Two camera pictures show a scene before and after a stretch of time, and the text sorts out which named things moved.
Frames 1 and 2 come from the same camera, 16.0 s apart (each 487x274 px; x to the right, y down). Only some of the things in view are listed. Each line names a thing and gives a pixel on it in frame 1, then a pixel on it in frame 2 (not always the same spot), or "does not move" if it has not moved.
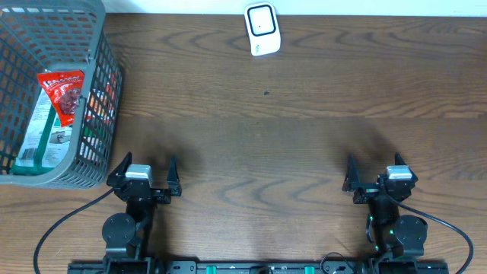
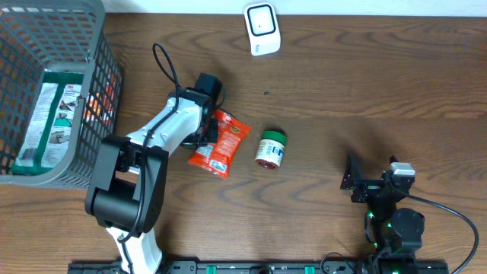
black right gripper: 367,190 does not move
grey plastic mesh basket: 39,36 does not move
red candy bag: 65,89 → 219,157
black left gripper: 126,183 → 195,143
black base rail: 259,267 does not move
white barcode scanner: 262,28 does not move
